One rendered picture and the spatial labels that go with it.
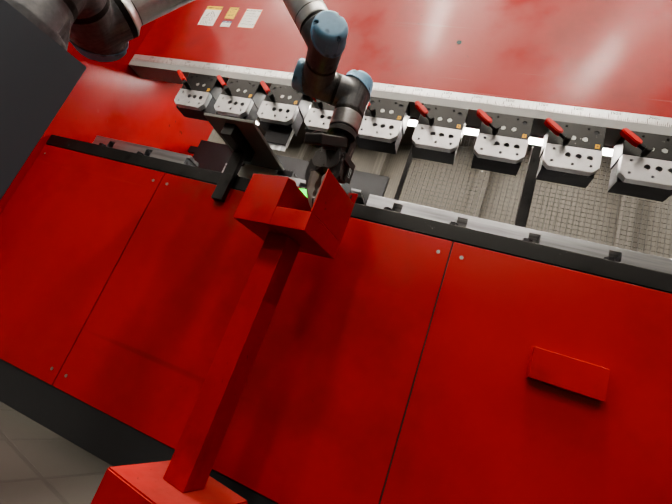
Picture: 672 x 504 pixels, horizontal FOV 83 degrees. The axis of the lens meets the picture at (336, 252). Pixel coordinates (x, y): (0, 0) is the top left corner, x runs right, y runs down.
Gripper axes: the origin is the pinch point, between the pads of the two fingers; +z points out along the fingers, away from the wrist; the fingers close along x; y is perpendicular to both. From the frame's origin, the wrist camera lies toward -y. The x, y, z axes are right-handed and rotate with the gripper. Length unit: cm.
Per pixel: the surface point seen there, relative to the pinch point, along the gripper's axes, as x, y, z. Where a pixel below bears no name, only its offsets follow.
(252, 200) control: 11.7, -6.2, 3.9
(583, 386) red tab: -60, 30, 21
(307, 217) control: -4.4, -6.3, 5.8
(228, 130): 41.3, 4.8, -20.8
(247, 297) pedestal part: 6.1, -3.0, 25.0
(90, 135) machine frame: 130, 12, -20
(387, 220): -8.6, 24.6, -6.9
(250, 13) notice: 81, 25, -92
